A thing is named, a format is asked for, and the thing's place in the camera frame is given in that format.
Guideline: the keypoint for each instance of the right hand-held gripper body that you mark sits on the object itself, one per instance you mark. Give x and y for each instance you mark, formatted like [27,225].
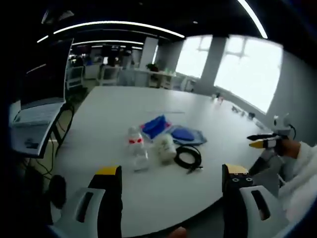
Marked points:
[282,126]

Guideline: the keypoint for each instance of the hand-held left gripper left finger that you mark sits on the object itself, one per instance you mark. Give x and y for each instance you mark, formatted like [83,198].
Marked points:
[99,198]

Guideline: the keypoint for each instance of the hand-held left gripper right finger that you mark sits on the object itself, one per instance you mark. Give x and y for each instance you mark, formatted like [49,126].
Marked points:
[237,198]

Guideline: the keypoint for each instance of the clear plastic water bottle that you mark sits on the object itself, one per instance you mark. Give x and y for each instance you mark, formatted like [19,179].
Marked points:
[138,148]

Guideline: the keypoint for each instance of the wet wipes pack blue lid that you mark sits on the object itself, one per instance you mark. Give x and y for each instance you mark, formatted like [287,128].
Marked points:
[184,135]

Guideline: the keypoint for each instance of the white paper cup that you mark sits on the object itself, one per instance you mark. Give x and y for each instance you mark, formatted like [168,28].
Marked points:
[164,148]

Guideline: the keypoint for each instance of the blue tissue pack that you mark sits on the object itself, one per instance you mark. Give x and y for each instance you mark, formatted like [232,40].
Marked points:
[154,127]

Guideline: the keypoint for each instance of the person's right hand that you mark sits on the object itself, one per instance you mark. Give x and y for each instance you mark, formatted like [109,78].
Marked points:
[291,148]

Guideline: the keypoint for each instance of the person's left hand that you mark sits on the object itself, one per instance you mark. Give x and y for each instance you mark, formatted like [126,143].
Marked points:
[178,233]

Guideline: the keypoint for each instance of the white table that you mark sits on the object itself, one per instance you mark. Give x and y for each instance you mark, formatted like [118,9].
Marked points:
[148,198]

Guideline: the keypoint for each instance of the black laptop stand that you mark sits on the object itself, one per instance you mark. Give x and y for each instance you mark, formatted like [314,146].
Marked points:
[58,129]

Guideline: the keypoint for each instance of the open laptop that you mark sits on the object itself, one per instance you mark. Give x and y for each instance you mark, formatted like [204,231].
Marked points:
[39,109]

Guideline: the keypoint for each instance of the ceiling light strip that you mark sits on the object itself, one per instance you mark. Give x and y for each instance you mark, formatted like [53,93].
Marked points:
[119,24]
[255,17]

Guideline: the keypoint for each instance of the white office chair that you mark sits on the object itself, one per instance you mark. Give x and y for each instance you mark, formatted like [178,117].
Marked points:
[75,77]
[109,75]

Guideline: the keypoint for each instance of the white low cabinet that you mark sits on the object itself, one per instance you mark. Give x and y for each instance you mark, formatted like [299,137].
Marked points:
[138,77]

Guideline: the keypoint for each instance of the potted plant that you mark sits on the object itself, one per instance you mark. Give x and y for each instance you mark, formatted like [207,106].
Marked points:
[152,67]

